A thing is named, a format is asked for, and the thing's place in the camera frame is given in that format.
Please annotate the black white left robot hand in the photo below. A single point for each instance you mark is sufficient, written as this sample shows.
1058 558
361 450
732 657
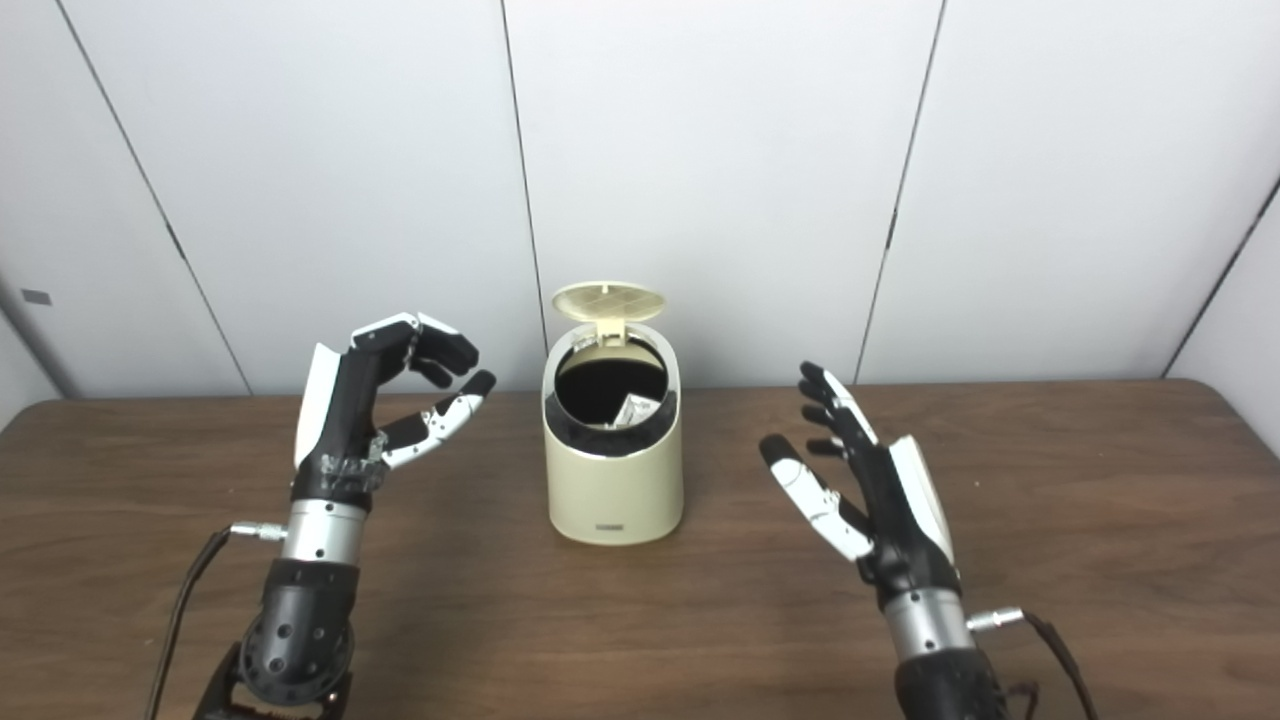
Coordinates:
345 420

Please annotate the white green milk carton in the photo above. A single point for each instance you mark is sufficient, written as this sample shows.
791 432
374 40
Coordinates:
635 412

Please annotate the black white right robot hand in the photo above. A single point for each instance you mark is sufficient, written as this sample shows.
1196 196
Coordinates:
900 530

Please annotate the cream-colored bin body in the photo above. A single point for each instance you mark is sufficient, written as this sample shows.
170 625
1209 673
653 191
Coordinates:
615 490

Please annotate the cream round bin lid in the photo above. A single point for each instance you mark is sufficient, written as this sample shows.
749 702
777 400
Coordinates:
608 300

